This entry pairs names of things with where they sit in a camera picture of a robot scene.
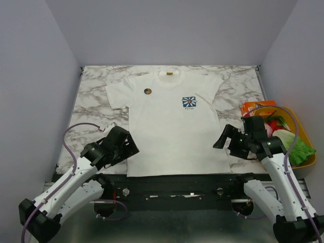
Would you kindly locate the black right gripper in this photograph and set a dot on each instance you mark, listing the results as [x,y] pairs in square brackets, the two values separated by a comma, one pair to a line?
[233,143]

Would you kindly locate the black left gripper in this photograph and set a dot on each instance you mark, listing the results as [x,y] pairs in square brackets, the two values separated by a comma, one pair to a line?
[130,150]

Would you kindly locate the white t-shirt with flower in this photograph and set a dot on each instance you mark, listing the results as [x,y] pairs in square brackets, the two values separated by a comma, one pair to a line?
[174,127]

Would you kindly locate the round blue orange brooch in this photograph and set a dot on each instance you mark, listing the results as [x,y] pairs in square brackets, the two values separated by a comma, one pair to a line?
[147,91]

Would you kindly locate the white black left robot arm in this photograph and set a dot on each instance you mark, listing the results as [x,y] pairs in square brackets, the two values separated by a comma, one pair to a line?
[43,216]

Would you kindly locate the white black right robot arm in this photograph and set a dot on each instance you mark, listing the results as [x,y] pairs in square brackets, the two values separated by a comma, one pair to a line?
[293,217]

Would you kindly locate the orange cardboard box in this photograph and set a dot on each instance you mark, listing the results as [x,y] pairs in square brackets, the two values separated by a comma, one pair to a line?
[247,106]

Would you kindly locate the pink round toy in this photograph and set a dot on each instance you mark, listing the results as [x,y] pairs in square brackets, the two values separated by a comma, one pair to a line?
[269,130]

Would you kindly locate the red tomato toy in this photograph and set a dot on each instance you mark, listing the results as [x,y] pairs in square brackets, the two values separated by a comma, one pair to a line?
[271,125]

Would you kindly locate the green onion toy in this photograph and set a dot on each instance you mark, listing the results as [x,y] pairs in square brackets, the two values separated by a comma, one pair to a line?
[282,124]

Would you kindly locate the white cabbage toy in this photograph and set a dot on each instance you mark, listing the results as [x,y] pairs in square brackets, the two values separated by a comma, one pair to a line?
[285,136]

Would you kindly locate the yellow plastic bin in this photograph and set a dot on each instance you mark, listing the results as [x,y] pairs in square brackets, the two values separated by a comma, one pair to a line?
[295,127]

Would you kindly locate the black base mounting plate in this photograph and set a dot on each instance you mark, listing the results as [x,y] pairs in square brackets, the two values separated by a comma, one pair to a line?
[177,193]

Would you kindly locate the green lettuce toy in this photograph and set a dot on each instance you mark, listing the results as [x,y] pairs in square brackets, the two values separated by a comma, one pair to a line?
[300,153]

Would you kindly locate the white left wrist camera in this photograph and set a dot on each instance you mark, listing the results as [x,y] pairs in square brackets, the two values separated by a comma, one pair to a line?
[107,128]

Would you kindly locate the aluminium frame rail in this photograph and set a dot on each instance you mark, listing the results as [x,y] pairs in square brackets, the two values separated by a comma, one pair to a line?
[273,191]

